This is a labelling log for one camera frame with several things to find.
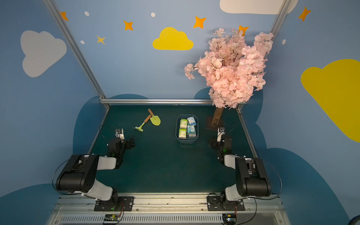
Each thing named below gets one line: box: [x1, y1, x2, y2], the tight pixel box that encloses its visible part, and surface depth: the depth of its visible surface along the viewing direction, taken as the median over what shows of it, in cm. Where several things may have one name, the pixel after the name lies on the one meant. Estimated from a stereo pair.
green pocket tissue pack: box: [180, 118, 188, 129], surface depth 106 cm
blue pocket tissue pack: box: [187, 116, 197, 126], surface depth 107 cm
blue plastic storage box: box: [175, 113, 200, 145], surface depth 103 cm
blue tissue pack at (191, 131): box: [187, 125, 197, 137], surface depth 103 cm
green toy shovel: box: [147, 108, 161, 127], surface depth 114 cm
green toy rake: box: [132, 114, 152, 133], surface depth 110 cm
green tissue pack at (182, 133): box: [178, 128, 188, 140], surface depth 100 cm
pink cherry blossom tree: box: [184, 28, 275, 126], surface depth 70 cm
